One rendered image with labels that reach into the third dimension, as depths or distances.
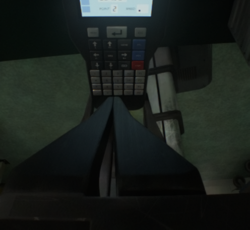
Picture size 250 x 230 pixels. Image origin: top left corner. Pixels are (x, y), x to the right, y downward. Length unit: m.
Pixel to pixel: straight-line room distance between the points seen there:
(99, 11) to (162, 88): 0.66
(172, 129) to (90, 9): 0.59
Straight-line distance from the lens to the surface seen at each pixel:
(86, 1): 0.20
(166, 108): 0.78
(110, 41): 0.22
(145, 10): 0.20
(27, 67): 1.58
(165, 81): 0.86
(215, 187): 3.47
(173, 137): 0.73
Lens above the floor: 1.07
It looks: 38 degrees down
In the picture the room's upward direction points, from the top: 179 degrees clockwise
